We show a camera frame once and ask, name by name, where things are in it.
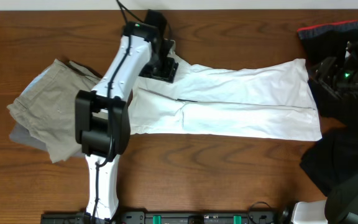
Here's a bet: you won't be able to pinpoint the white printed t-shirt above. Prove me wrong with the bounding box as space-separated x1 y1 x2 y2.
129 57 322 141

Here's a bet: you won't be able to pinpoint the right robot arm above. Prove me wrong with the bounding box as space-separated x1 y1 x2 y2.
282 40 358 223

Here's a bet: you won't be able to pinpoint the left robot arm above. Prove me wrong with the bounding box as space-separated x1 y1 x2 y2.
75 21 178 223

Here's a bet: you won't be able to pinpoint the black garment red trim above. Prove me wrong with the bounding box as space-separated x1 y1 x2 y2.
298 20 358 195

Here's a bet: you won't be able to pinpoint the folded khaki trousers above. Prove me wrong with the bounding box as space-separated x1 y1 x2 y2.
7 58 105 164

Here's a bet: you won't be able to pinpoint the folded grey garment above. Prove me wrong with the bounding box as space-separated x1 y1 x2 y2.
9 123 86 158

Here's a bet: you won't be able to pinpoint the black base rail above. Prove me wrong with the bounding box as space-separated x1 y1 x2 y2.
40 210 282 224

